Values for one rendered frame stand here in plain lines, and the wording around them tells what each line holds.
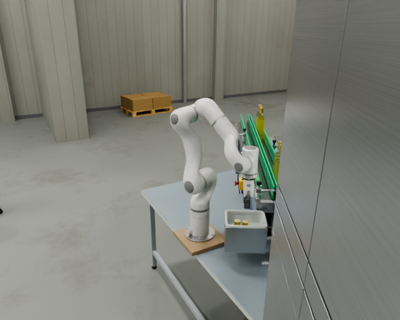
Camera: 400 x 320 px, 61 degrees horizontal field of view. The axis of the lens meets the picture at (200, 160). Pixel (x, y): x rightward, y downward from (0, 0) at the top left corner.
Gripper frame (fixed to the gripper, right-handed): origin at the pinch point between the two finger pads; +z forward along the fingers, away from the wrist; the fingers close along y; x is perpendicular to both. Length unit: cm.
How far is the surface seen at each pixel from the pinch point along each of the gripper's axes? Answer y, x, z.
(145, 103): 618, 194, 82
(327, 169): -111, -2, -67
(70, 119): 417, 289, 71
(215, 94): 821, 34, 93
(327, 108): -106, -2, -76
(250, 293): -29.2, -2.2, 35.0
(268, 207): 10.1, -13.4, 7.8
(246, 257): -0.9, -1.7, 35.0
